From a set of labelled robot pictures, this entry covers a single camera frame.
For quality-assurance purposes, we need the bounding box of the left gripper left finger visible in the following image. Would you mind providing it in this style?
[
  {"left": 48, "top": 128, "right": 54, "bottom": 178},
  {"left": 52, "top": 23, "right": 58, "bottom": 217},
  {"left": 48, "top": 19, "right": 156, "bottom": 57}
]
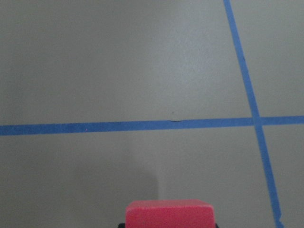
[{"left": 118, "top": 223, "right": 125, "bottom": 228}]

